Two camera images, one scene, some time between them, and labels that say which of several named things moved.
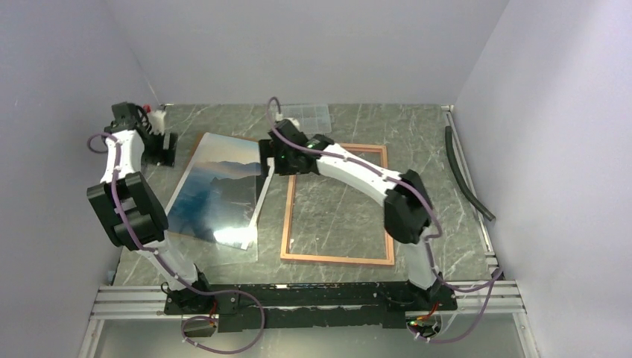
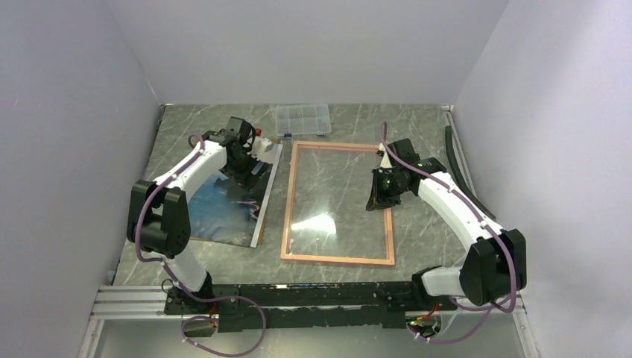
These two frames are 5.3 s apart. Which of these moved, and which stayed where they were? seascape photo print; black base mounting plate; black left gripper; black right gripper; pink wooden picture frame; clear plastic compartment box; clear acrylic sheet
Moved: clear acrylic sheet; black right gripper; black left gripper
Stayed: pink wooden picture frame; seascape photo print; clear plastic compartment box; black base mounting plate
